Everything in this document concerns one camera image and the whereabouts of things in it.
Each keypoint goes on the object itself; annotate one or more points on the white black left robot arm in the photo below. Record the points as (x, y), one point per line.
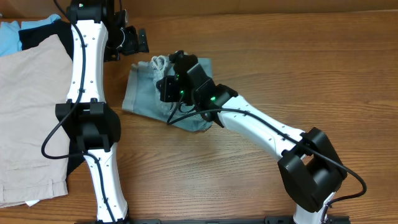
(101, 33)

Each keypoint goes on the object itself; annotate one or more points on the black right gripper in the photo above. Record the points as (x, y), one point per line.
(171, 86)

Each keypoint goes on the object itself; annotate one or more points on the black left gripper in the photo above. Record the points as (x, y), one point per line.
(137, 41)

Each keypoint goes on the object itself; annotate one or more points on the light blue denim shorts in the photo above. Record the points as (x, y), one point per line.
(143, 98)

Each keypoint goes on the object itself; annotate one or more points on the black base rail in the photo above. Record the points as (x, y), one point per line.
(211, 221)

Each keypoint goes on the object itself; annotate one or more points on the beige shorts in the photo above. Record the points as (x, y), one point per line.
(33, 81)

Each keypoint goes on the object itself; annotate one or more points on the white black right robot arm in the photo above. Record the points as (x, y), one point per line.
(310, 168)

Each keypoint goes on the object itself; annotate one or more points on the light blue shirt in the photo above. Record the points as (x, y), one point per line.
(10, 40)

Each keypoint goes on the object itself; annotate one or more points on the black garment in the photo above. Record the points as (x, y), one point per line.
(32, 38)

